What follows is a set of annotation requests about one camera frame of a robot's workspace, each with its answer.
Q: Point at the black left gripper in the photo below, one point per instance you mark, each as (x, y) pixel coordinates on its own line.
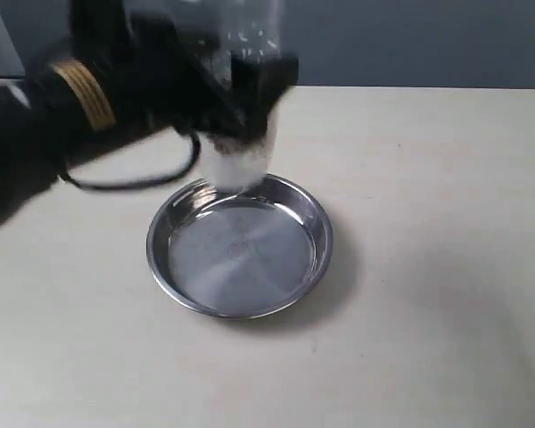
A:
(141, 66)

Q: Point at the clear plastic shaker bottle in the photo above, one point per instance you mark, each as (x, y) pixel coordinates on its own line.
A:
(239, 44)

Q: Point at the round steel tray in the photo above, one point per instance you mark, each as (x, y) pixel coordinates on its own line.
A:
(239, 255)

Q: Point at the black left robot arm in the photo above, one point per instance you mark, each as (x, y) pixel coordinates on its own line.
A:
(50, 123)

